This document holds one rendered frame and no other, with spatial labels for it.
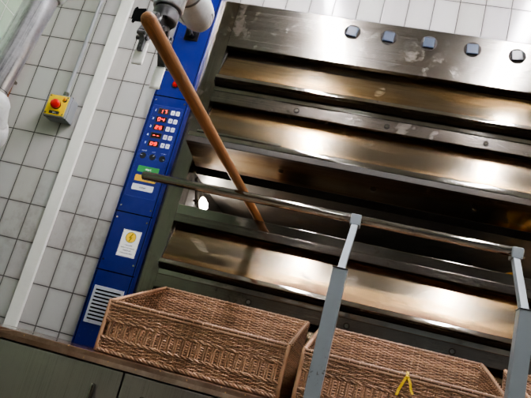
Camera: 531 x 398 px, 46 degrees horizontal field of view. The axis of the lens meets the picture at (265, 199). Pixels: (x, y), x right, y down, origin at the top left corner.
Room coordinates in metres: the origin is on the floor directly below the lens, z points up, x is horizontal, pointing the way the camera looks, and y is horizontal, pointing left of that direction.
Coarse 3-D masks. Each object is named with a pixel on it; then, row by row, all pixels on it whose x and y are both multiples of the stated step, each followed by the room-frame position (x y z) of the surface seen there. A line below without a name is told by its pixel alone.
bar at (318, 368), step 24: (216, 192) 1.96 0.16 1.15; (240, 192) 1.94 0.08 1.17; (336, 216) 1.88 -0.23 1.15; (360, 216) 1.85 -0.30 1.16; (456, 240) 1.80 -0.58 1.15; (480, 240) 1.79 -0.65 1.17; (336, 288) 1.64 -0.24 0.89; (336, 312) 1.64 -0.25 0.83; (528, 312) 1.54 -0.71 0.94; (528, 336) 1.54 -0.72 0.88; (312, 360) 1.64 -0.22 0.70; (528, 360) 1.54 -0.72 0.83; (312, 384) 1.64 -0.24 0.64
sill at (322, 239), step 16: (192, 208) 2.36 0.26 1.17; (240, 224) 2.32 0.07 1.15; (256, 224) 2.31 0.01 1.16; (272, 224) 2.29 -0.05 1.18; (304, 240) 2.27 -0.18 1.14; (320, 240) 2.25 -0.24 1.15; (336, 240) 2.24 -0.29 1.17; (384, 256) 2.20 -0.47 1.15; (400, 256) 2.19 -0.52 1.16; (416, 256) 2.18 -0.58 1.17; (464, 272) 2.15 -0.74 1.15; (480, 272) 2.13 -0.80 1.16; (496, 272) 2.12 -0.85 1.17; (528, 288) 2.10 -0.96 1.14
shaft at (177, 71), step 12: (144, 24) 1.04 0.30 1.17; (156, 24) 1.04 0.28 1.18; (156, 36) 1.07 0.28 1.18; (156, 48) 1.12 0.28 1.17; (168, 48) 1.12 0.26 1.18; (168, 60) 1.16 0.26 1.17; (180, 72) 1.21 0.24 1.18; (180, 84) 1.26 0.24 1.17; (192, 96) 1.32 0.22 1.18; (192, 108) 1.37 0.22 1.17; (204, 108) 1.40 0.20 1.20; (204, 120) 1.44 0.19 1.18; (204, 132) 1.52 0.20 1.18; (216, 132) 1.53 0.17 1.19; (216, 144) 1.58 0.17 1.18; (228, 156) 1.70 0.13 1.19; (228, 168) 1.76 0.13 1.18; (240, 180) 1.89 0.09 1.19; (252, 204) 2.13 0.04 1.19
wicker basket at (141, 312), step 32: (160, 288) 2.27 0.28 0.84; (128, 320) 1.86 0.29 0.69; (160, 320) 1.84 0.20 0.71; (192, 320) 1.82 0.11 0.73; (256, 320) 2.24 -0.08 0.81; (288, 320) 2.23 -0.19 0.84; (128, 352) 1.86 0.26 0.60; (160, 352) 1.84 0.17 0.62; (192, 352) 2.24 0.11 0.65; (256, 352) 1.79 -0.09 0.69; (288, 352) 1.77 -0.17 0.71; (224, 384) 1.80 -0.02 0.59; (256, 384) 1.78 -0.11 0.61; (288, 384) 2.00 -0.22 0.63
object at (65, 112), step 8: (56, 96) 2.43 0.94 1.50; (64, 96) 2.42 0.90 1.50; (48, 104) 2.43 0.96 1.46; (64, 104) 2.42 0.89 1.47; (72, 104) 2.44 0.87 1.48; (48, 112) 2.43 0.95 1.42; (56, 112) 2.42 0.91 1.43; (64, 112) 2.42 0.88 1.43; (72, 112) 2.46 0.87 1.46; (56, 120) 2.47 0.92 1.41; (64, 120) 2.44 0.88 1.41; (72, 120) 2.48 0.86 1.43
